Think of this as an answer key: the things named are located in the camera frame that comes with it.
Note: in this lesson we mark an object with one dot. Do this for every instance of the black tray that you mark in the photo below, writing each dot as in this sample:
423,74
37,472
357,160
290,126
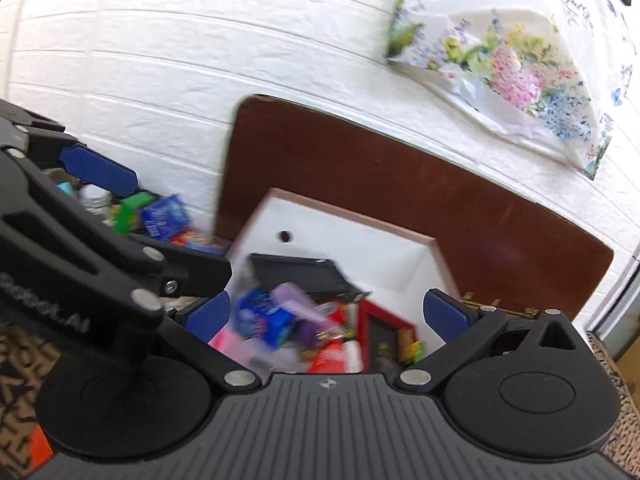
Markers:
320,279

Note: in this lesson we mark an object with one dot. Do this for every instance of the brown cardboard box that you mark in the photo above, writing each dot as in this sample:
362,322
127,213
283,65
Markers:
393,265

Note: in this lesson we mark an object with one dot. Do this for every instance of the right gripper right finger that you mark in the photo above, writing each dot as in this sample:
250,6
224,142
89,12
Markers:
467,335

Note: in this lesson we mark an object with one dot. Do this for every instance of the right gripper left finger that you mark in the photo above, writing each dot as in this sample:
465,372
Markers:
205,318

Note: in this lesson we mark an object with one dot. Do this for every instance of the red picture frame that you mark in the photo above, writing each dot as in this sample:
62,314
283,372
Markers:
385,339

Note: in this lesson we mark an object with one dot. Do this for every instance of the dark red chair back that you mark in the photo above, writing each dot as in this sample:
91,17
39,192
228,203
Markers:
500,248

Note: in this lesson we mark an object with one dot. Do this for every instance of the floral plastic bag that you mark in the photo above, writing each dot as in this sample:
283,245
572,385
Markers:
510,71

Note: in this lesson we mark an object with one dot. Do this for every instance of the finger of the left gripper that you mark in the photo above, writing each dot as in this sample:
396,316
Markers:
90,166

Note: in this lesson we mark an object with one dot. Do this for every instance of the orange silicone scrubber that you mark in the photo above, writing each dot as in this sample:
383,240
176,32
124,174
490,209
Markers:
39,448

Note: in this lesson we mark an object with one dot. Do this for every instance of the blue small box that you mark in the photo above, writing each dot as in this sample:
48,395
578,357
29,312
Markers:
165,218

